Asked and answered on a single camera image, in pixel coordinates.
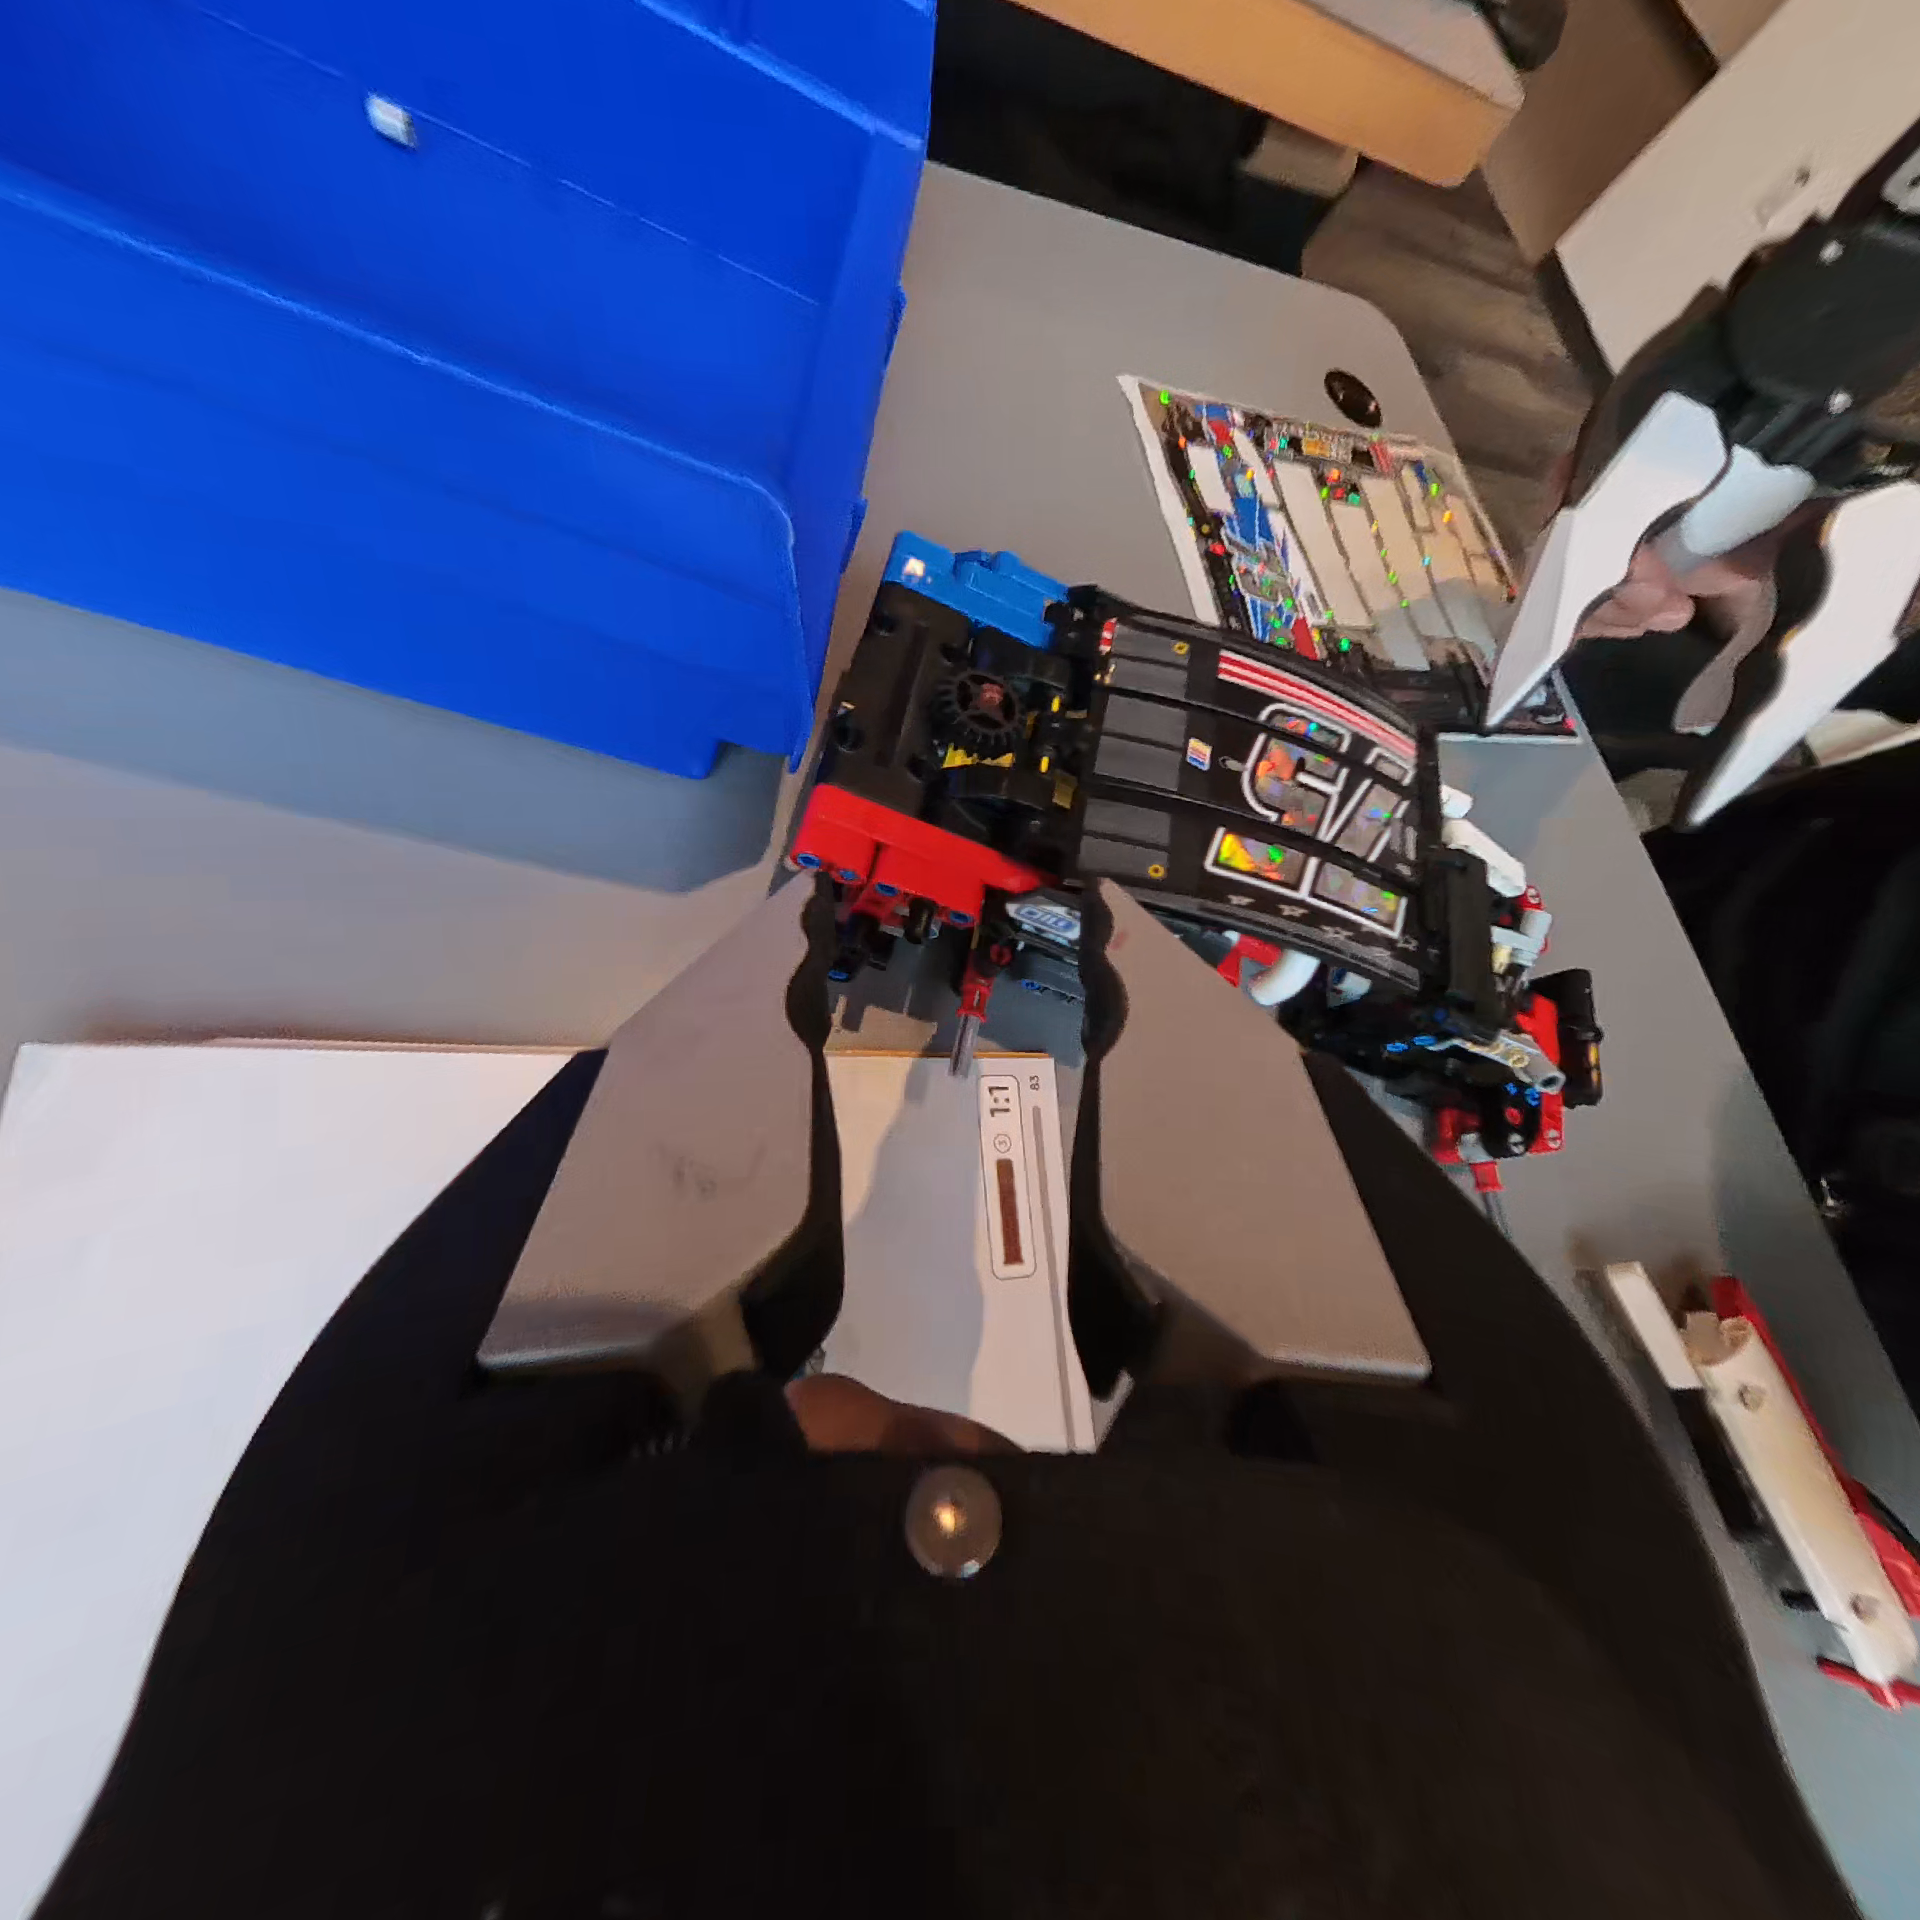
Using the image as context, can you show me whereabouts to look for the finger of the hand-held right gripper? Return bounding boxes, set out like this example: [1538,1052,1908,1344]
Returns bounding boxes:
[1481,389,1739,730]
[1673,483,1920,830]

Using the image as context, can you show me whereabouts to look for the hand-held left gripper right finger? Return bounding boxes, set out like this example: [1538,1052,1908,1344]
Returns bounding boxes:
[1071,879,1434,1443]

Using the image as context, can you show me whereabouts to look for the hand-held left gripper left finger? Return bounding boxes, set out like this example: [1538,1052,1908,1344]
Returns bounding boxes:
[478,879,848,1420]

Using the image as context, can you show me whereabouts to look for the toy brick car model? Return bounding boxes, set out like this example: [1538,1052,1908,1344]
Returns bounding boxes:
[780,533,1606,1172]

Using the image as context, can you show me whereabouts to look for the instruction booklet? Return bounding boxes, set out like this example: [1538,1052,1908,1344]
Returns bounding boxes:
[0,1039,1105,1907]

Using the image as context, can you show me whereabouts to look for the red white brick side panel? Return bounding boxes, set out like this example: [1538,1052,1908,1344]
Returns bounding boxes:
[1590,1259,1920,1712]

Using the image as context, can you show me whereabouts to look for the grey desk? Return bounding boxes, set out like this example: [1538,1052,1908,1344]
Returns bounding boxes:
[0,155,1920,1920]

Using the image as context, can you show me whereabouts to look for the person's right hand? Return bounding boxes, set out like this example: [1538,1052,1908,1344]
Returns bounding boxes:
[1566,533,1786,643]

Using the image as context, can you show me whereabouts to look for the white cardboard box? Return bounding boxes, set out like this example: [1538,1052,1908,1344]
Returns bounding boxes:
[1560,0,1920,374]

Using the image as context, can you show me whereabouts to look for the sticker sheet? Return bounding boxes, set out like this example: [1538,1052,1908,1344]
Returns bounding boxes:
[1116,374,1577,744]

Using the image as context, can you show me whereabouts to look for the person's legs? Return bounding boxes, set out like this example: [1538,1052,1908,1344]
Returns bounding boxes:
[1644,750,1920,1351]

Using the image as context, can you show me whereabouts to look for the wooden table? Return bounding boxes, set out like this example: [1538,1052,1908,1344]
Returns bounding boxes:
[1018,0,1525,188]

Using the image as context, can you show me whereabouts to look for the blue plastic bin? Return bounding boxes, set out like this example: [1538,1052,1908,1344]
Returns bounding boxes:
[0,0,939,780]

